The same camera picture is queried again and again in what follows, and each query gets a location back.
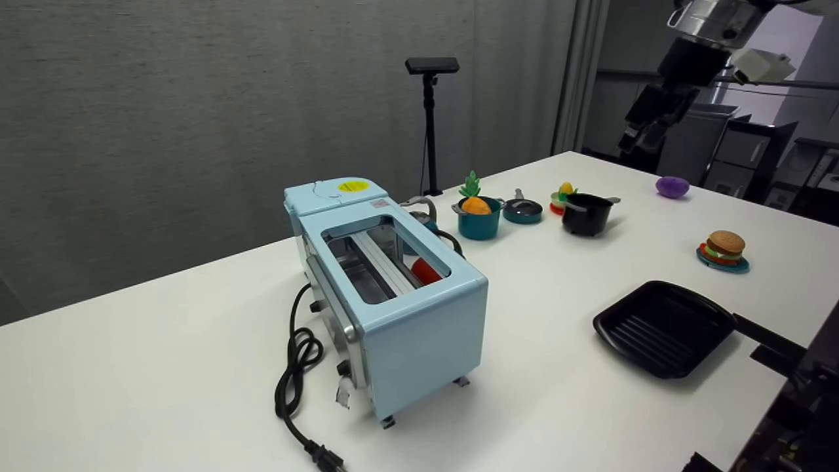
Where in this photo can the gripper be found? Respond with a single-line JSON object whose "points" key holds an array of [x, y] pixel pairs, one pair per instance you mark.
{"points": [[688, 65]]}

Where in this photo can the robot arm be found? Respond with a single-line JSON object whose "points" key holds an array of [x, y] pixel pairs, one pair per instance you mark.
{"points": [[718, 19]]}

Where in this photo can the purple toy eggplant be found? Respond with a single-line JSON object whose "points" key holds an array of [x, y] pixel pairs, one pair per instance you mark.
{"points": [[672, 187]]}

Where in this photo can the black toy pot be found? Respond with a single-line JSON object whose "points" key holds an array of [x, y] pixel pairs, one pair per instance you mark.
{"points": [[585, 216]]}

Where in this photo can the stack of toy vegetables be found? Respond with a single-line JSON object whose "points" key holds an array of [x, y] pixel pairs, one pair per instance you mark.
{"points": [[562, 193]]}

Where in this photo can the toy burger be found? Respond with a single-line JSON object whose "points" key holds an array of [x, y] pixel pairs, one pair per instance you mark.
{"points": [[723, 246]]}

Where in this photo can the teal toy pan with lid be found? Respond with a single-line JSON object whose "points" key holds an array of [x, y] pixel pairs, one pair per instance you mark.
{"points": [[522, 211]]}

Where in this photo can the teal toy plate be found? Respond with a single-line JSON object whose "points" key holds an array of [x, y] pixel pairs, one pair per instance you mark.
{"points": [[734, 267]]}

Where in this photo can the pineapple plush toy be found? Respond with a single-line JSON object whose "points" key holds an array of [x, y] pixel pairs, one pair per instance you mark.
{"points": [[474, 204]]}

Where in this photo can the blue toy pot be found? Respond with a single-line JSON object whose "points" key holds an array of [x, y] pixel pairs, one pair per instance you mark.
{"points": [[478, 226]]}

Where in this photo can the teal toy kettle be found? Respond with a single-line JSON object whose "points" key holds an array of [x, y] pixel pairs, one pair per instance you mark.
{"points": [[426, 216]]}

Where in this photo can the red toy piece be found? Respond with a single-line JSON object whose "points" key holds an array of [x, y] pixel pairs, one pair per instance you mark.
{"points": [[426, 271]]}

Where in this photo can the row of grey cabinets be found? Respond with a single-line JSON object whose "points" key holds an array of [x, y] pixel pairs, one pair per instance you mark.
{"points": [[747, 154]]}

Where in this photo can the black grill pan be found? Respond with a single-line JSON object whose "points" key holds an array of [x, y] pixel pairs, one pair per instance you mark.
{"points": [[662, 328]]}

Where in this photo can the light blue toaster oven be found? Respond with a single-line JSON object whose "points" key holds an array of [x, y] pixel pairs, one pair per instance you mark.
{"points": [[406, 321]]}

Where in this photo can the camera on mount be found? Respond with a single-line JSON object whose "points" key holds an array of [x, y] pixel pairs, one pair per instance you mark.
{"points": [[430, 98]]}

